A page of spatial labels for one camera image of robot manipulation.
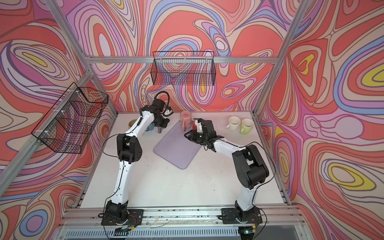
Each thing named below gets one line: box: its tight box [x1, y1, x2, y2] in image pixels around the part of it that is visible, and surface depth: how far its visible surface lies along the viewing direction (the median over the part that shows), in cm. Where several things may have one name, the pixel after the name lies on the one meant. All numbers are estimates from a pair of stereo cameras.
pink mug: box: [180, 110, 193, 132], surface depth 106 cm
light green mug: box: [240, 118, 254, 135], surface depth 103 cm
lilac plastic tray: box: [153, 121, 201, 170], surface depth 99 cm
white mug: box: [226, 116, 241, 132], surface depth 104 cm
